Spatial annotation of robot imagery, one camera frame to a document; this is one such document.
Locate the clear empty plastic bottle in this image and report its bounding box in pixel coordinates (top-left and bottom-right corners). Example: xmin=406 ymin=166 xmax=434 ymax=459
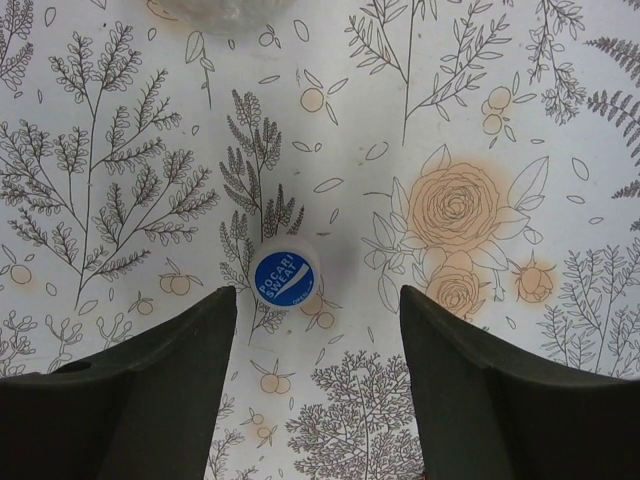
xmin=157 ymin=0 xmax=294 ymax=37

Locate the floral table mat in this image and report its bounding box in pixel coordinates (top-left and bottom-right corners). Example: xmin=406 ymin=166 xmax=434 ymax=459
xmin=1 ymin=1 xmax=639 ymax=479

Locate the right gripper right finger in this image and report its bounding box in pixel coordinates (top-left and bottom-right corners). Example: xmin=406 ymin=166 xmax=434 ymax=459
xmin=400 ymin=285 xmax=639 ymax=479

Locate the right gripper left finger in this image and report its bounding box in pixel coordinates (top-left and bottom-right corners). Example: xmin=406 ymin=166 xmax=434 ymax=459
xmin=1 ymin=287 xmax=236 ymax=479

